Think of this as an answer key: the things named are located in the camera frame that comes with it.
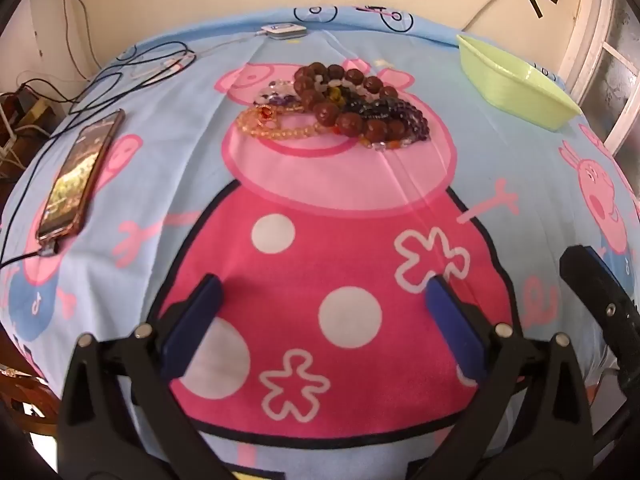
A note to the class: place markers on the brown side furniture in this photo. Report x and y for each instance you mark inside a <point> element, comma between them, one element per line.
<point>25,110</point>

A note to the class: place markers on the smartphone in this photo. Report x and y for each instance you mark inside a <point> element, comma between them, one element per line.
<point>75,175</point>

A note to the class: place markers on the cartoon pig printed blanket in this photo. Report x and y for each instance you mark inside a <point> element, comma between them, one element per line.
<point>320,210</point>

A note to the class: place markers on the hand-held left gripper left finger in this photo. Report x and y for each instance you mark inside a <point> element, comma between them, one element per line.
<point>192,330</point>

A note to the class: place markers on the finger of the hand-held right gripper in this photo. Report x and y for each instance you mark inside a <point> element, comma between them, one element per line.
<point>595,285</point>

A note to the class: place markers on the white window frame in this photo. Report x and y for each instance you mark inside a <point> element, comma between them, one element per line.
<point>590,25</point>

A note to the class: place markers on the wooden chair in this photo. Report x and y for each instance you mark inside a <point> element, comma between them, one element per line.
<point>25,395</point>

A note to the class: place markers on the small white charging device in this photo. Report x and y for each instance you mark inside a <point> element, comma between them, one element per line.
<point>282,30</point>

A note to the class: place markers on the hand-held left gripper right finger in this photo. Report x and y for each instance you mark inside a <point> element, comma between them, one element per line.
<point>455,330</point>

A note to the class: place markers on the light green plastic bowl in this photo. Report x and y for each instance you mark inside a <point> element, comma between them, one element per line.
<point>515,85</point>

